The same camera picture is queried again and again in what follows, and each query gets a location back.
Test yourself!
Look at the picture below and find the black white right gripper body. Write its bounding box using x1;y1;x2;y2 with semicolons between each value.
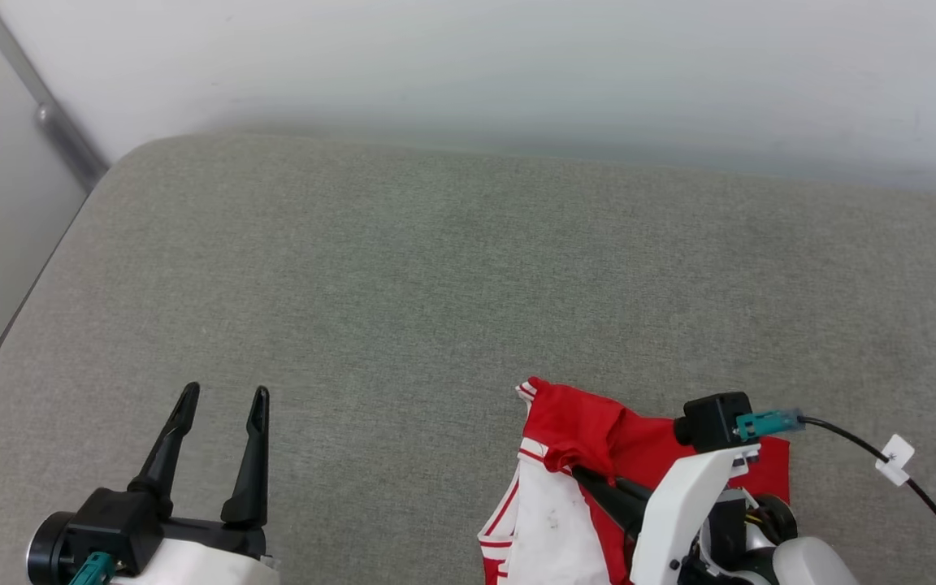
629;443;762;585

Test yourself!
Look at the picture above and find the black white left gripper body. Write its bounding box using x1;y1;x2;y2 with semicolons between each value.
109;518;283;585

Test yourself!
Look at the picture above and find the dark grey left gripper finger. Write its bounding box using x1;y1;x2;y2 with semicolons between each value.
219;386;272;528
128;382;202;522

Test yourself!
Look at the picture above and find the red white-sleeved jersey shirt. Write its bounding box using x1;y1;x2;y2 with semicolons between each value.
477;376;792;585

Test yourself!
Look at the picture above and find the grey fabric sofa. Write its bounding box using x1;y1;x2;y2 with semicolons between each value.
0;132;936;585

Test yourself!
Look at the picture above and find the grey metal strip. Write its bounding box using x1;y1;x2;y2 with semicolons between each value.
0;0;110;193

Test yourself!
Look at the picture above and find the black cable with teal plug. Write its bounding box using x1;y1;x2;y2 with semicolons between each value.
734;408;936;583
68;552;117;585

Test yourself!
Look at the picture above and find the white cable label tag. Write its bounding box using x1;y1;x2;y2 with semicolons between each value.
876;434;917;488

